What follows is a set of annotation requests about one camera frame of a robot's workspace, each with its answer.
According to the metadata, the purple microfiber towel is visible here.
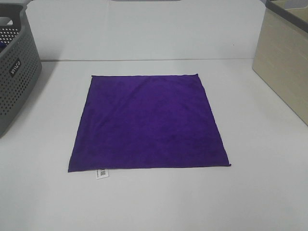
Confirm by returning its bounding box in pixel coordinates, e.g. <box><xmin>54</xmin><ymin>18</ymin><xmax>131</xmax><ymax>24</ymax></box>
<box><xmin>68</xmin><ymin>74</ymin><xmax>230</xmax><ymax>172</ymax></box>

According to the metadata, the white towel care label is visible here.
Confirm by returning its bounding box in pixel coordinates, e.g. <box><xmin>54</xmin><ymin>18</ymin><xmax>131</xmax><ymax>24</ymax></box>
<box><xmin>96</xmin><ymin>168</ymin><xmax>109</xmax><ymax>180</ymax></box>

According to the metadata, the beige storage bin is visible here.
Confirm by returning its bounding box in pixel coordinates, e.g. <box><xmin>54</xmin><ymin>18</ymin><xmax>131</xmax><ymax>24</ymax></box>
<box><xmin>252</xmin><ymin>0</ymin><xmax>308</xmax><ymax>123</ymax></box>

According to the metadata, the grey perforated plastic basket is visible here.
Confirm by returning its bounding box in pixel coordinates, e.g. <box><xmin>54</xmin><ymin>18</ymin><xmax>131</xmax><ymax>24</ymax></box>
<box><xmin>0</xmin><ymin>3</ymin><xmax>42</xmax><ymax>136</ymax></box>

